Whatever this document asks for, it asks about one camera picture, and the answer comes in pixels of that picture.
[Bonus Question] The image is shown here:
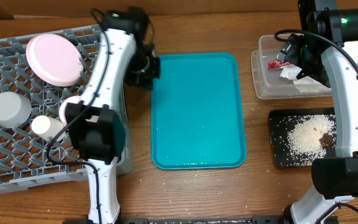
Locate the red snack wrapper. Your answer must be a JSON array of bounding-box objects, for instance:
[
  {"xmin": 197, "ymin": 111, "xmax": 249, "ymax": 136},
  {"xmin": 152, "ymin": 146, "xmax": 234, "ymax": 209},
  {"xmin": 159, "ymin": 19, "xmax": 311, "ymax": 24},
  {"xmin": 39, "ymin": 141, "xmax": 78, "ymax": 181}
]
[{"xmin": 268, "ymin": 60, "xmax": 292, "ymax": 70}]

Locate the white napkin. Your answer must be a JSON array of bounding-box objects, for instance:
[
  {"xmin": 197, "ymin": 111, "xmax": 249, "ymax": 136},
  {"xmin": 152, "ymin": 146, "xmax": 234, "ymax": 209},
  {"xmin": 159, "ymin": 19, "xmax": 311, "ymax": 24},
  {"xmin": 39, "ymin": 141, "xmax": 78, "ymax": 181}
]
[{"xmin": 280, "ymin": 65, "xmax": 323, "ymax": 93}]

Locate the pink small bowl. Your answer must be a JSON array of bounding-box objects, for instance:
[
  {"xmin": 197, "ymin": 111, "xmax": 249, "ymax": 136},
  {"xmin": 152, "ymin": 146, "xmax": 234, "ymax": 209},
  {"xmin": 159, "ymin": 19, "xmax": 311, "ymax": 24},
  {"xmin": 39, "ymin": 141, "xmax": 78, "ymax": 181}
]
[{"xmin": 58, "ymin": 95, "xmax": 82, "ymax": 125}]

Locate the white round plate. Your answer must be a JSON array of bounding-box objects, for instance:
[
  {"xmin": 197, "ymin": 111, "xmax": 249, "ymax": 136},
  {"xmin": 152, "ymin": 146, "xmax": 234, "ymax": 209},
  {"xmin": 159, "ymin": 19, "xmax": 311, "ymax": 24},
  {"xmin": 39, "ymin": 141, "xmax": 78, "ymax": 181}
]
[{"xmin": 25, "ymin": 34, "xmax": 83, "ymax": 86}]

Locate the white cup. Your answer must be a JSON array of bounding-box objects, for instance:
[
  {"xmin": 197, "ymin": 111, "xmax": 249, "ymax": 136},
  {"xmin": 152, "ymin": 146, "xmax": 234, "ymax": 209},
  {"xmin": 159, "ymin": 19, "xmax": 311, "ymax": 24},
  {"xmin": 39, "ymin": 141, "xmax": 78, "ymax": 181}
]
[{"xmin": 31, "ymin": 115, "xmax": 64, "ymax": 140}]

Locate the grey dishwasher rack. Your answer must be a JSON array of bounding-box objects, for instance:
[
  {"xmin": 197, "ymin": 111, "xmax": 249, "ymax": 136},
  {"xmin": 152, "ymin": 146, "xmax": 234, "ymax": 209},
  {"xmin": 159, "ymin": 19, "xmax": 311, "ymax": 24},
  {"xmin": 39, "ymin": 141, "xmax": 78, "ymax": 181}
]
[{"xmin": 0, "ymin": 24, "xmax": 134, "ymax": 197}]

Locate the grey small bowl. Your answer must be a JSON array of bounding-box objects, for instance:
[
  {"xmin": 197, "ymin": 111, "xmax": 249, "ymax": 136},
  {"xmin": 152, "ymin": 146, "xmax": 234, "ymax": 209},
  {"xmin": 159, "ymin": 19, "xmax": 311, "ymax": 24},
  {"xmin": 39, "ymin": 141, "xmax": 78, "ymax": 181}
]
[{"xmin": 0, "ymin": 91, "xmax": 32, "ymax": 128}]

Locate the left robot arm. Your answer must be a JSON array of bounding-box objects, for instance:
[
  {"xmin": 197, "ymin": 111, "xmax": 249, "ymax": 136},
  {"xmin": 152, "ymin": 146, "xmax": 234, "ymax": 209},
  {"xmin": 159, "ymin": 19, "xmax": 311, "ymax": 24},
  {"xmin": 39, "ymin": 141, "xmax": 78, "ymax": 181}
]
[{"xmin": 65, "ymin": 6, "xmax": 160, "ymax": 223}]

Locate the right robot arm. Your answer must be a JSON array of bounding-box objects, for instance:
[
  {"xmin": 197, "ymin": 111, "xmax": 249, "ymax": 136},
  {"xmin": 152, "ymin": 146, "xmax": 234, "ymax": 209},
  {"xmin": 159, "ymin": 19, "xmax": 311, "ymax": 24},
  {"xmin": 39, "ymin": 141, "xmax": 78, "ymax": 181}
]
[{"xmin": 277, "ymin": 0, "xmax": 358, "ymax": 223}]

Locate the black waste tray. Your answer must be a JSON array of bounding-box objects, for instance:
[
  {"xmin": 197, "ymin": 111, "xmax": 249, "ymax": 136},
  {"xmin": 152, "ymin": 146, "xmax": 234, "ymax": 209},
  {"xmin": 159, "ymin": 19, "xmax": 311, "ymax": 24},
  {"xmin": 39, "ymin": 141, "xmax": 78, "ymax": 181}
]
[{"xmin": 268, "ymin": 108, "xmax": 336, "ymax": 168}]

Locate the clear plastic bin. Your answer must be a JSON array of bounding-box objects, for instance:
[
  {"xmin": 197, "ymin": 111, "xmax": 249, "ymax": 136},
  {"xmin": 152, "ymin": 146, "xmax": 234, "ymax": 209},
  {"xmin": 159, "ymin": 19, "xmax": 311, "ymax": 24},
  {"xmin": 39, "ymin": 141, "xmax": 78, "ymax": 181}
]
[{"xmin": 251, "ymin": 35, "xmax": 331, "ymax": 100}]

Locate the teal plastic tray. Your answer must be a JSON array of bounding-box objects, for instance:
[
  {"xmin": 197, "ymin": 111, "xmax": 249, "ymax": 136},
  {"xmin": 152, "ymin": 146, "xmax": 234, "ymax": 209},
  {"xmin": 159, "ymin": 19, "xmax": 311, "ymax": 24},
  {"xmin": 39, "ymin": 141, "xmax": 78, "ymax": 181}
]
[{"xmin": 150, "ymin": 52, "xmax": 247, "ymax": 170}]

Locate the brown food scrap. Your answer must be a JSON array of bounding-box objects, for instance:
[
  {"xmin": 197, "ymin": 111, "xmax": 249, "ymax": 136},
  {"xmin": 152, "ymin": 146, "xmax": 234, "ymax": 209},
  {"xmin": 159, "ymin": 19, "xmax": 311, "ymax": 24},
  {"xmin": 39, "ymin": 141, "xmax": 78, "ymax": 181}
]
[{"xmin": 319, "ymin": 133, "xmax": 334, "ymax": 148}]

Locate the white rice pile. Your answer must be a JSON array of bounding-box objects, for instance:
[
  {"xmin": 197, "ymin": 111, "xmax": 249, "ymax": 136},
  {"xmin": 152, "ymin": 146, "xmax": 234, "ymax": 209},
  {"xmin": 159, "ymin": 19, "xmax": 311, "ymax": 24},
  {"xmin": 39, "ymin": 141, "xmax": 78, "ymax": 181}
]
[{"xmin": 287, "ymin": 114, "xmax": 337, "ymax": 166}]

